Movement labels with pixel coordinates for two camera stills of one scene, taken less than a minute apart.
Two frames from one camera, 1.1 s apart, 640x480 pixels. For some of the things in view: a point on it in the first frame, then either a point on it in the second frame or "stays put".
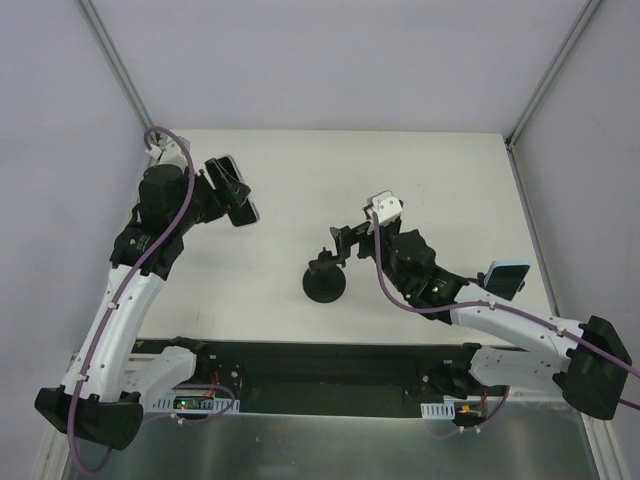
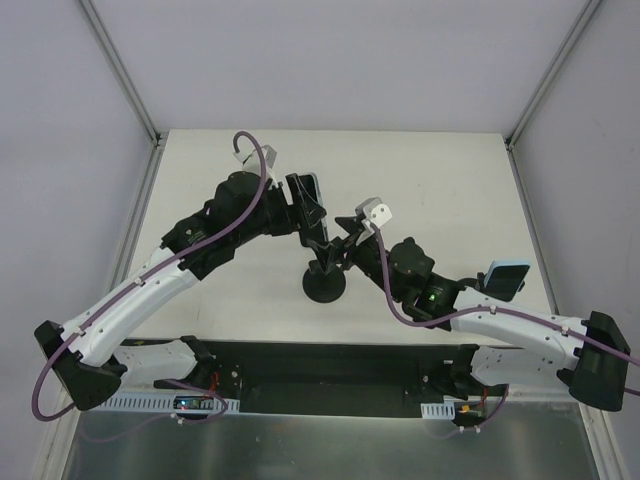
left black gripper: x=220 y=187 to x=299 y=209
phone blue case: x=505 y=277 stays put
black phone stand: x=325 y=281 stays put
